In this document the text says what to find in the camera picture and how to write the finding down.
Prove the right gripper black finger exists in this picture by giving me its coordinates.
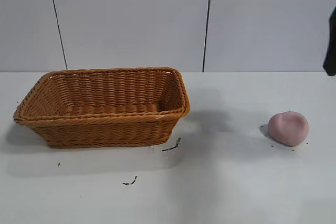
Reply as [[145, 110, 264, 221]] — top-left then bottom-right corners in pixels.
[[322, 5, 336, 77]]

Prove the brown wicker basket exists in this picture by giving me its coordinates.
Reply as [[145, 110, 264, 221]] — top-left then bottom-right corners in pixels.
[[13, 67, 191, 149]]

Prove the pink peach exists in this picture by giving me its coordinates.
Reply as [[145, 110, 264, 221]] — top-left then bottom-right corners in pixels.
[[268, 111, 310, 147]]

